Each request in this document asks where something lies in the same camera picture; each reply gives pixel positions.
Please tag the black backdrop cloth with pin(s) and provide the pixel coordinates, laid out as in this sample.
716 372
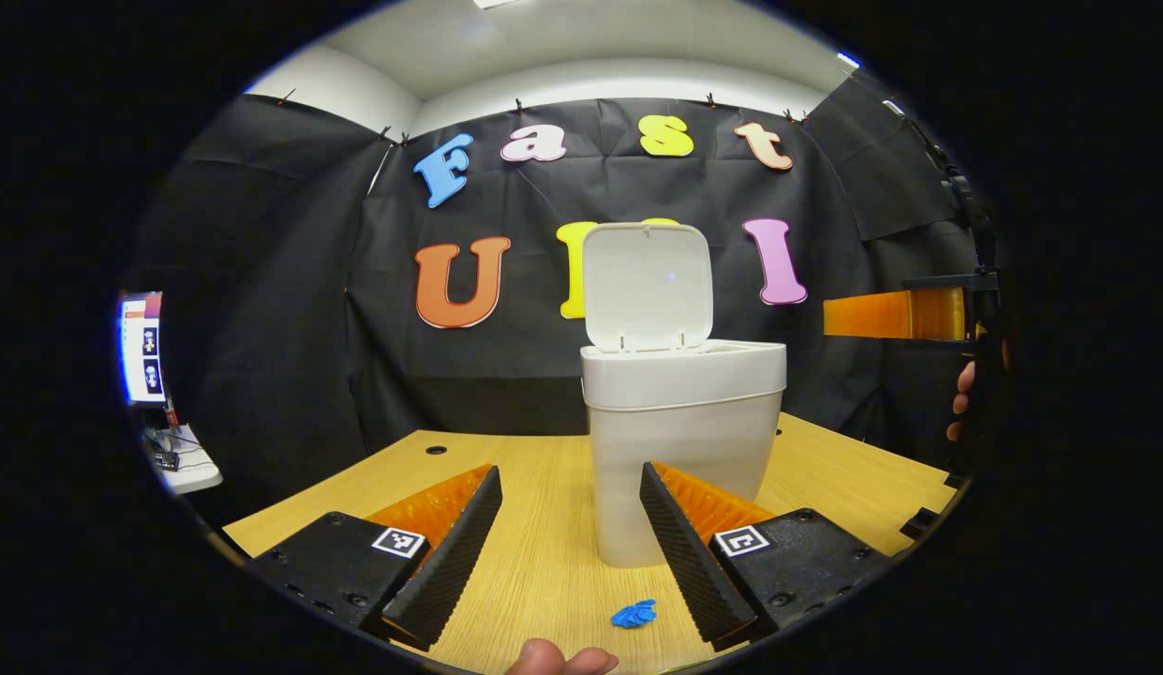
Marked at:
290 328

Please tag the computer monitor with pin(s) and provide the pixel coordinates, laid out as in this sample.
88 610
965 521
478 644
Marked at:
142 347

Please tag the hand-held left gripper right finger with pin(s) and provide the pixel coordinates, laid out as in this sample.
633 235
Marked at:
689 562

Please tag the white side table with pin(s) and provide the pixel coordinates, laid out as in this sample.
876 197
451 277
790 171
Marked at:
197 473

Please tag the wooden desktop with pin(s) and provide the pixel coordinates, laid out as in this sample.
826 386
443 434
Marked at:
544 544

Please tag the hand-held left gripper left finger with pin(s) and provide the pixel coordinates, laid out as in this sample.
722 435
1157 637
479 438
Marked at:
450 562

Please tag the small ceiling light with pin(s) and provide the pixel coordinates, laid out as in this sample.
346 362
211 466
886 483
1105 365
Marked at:
848 60

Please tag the black device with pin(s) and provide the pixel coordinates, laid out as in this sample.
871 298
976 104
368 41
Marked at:
165 460

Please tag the ceiling light panel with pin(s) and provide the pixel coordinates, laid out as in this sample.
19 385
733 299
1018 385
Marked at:
492 3

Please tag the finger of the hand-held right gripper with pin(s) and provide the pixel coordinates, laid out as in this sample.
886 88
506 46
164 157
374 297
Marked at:
872 314

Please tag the blue paper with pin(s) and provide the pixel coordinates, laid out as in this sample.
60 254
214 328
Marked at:
633 614

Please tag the white desktop garbage bin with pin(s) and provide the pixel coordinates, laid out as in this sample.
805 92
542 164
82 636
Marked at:
675 441

